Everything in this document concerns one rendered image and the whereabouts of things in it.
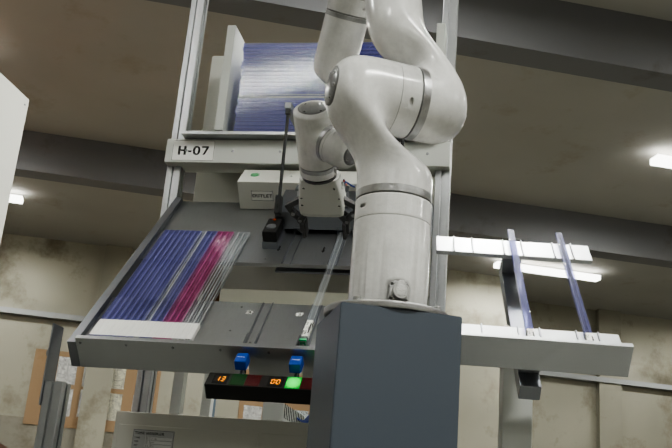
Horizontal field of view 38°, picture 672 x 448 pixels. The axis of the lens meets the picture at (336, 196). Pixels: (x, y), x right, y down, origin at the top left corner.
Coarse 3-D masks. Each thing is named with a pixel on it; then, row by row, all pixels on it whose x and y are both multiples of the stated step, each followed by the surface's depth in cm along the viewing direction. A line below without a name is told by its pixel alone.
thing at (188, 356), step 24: (96, 336) 199; (96, 360) 201; (120, 360) 200; (144, 360) 199; (168, 360) 198; (192, 360) 197; (216, 360) 196; (264, 360) 194; (288, 360) 193; (312, 360) 192
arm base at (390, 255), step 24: (384, 192) 147; (360, 216) 148; (384, 216) 145; (408, 216) 146; (360, 240) 146; (384, 240) 144; (408, 240) 144; (360, 264) 145; (384, 264) 143; (408, 264) 143; (360, 288) 143; (384, 288) 142; (408, 288) 140; (432, 312) 139
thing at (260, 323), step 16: (224, 304) 213; (240, 304) 212; (256, 304) 212; (272, 304) 211; (288, 304) 211; (96, 320) 209; (208, 320) 207; (224, 320) 206; (240, 320) 206; (256, 320) 206; (272, 320) 205; (288, 320) 205; (304, 320) 205; (320, 320) 204; (208, 336) 201; (224, 336) 201; (240, 336) 200; (256, 336) 200; (272, 336) 200; (288, 336) 199
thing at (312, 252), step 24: (192, 216) 255; (216, 216) 254; (240, 216) 253; (264, 216) 252; (288, 240) 239; (312, 240) 238; (336, 240) 237; (240, 264) 230; (264, 264) 229; (288, 264) 228; (312, 264) 227; (336, 264) 226
